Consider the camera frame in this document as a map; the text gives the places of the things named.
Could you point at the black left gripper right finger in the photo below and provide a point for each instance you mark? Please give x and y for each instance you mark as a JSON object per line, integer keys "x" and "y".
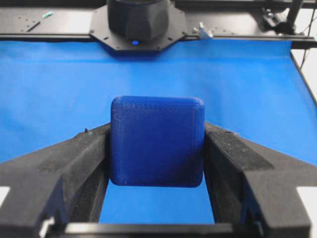
{"x": 250, "y": 184}

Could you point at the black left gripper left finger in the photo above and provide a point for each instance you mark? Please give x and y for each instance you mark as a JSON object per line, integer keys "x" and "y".
{"x": 65, "y": 183}

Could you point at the blue block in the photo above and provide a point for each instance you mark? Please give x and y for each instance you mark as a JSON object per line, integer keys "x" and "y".
{"x": 157, "y": 141}

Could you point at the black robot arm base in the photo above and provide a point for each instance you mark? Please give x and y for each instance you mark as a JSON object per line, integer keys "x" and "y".
{"x": 138, "y": 25}

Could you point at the blue table cloth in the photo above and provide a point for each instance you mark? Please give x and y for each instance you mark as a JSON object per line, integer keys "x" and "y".
{"x": 51, "y": 91}

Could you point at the silver metal clamp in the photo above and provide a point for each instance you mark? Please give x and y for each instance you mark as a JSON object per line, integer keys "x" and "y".
{"x": 202, "y": 32}

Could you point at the black camera stand clamp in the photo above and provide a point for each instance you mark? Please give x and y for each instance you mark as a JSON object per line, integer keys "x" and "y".
{"x": 277, "y": 21}

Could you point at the black aluminium table frame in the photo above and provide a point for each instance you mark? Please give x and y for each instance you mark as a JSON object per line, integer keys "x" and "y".
{"x": 70, "y": 22}

